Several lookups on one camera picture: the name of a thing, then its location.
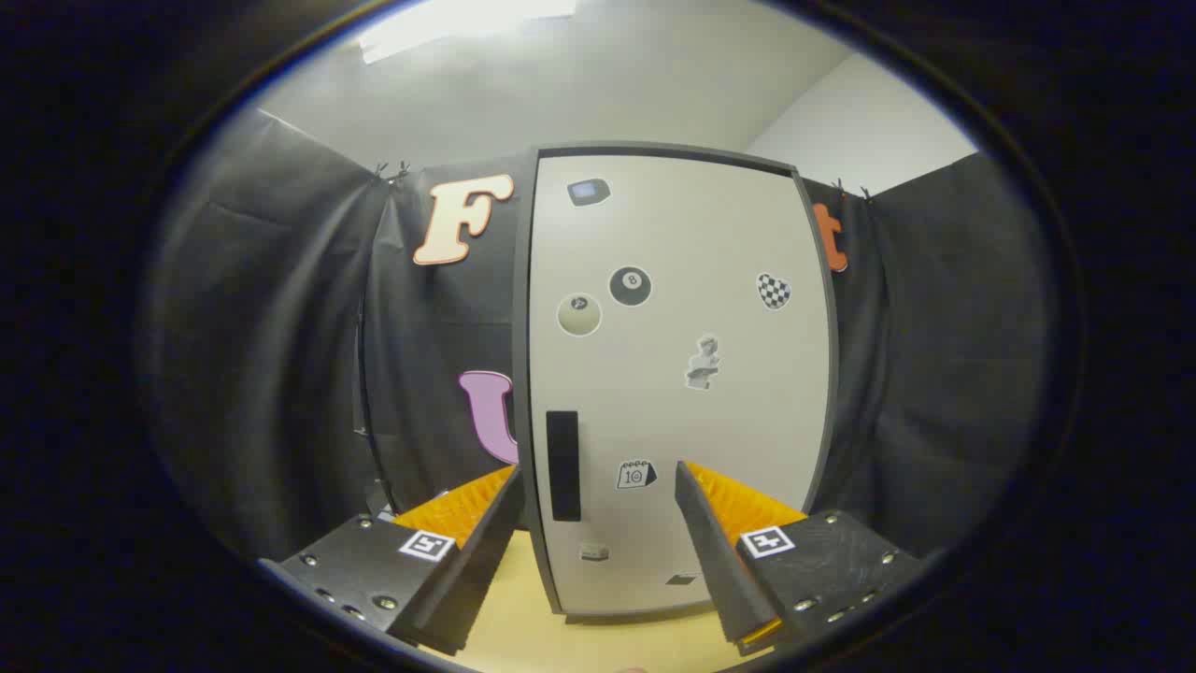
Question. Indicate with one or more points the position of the white cabinet door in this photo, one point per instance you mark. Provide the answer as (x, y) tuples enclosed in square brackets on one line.
[(673, 393)]

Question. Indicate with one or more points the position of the grey cabinet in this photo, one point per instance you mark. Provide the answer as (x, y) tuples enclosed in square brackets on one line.
[(521, 327)]

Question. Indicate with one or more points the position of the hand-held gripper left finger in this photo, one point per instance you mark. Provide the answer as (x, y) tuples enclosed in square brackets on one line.
[(486, 561)]

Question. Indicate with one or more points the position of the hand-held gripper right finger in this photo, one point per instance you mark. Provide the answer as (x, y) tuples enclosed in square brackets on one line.
[(710, 551)]

